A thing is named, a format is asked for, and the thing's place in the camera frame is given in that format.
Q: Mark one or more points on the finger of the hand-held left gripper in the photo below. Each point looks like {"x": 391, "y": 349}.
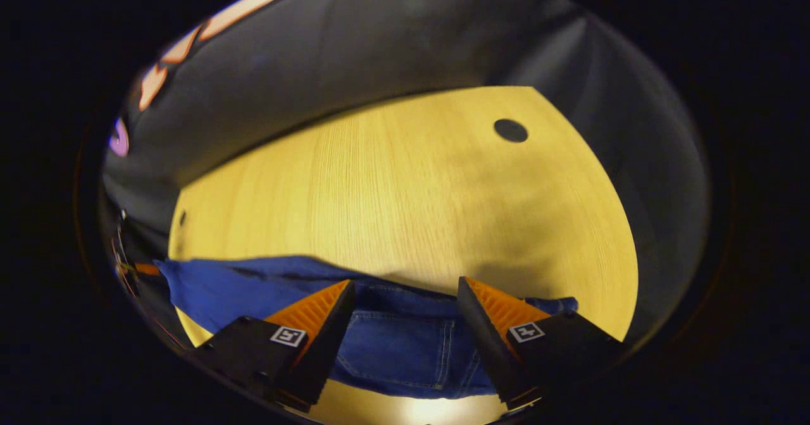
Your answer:
{"x": 149, "y": 269}

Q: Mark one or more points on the blue denim jeans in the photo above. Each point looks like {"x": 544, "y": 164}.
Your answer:
{"x": 398, "y": 343}

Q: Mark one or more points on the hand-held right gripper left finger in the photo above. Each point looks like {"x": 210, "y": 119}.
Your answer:
{"x": 335, "y": 327}

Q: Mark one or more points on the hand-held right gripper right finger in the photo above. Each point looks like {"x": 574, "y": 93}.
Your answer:
{"x": 481, "y": 336}

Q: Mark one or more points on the black backdrop cloth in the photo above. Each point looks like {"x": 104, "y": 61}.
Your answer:
{"x": 380, "y": 52}

